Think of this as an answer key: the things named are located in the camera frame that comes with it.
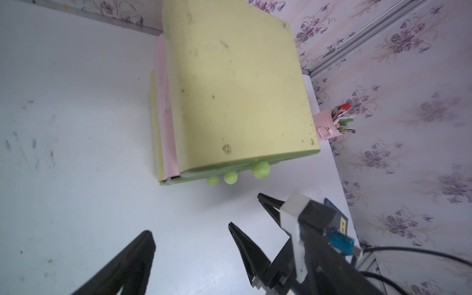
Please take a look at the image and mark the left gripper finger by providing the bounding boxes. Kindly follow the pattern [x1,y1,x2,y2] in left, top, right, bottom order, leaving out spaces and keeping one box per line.
[74,231,156,295]

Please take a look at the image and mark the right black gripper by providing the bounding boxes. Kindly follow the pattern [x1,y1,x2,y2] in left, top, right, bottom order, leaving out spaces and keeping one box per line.
[228,193,304,295]

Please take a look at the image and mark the green bottom drawer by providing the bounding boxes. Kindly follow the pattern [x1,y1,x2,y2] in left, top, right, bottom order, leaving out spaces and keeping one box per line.
[159,176,220,186]

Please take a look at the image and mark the green drawer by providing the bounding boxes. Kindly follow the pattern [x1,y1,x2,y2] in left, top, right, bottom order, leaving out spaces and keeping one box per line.
[159,176,220,186]
[183,172,238,185]
[179,148,321,179]

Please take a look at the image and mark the green top drawer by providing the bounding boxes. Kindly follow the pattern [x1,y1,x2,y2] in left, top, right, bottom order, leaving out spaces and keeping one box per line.
[179,148,321,179]

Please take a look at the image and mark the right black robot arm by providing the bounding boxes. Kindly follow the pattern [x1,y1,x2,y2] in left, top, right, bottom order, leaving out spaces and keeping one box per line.
[228,193,416,295]

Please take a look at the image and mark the yellow-green drawer cabinet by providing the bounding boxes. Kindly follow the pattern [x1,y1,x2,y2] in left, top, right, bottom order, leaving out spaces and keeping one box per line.
[151,1,320,181]

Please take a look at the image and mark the dark blue notebook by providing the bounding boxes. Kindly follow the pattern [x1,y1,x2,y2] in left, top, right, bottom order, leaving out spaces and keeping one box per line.
[324,198,349,236]

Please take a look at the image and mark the pink pen holder cup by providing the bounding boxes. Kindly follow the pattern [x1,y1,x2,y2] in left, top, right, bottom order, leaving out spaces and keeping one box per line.
[312,109,343,141]

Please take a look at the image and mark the pens in cup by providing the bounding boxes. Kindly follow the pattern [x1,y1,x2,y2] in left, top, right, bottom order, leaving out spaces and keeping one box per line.
[331,102,356,134]

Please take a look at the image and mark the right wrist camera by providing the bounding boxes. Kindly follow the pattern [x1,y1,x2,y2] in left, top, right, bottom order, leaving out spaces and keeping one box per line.
[280,192,355,257]

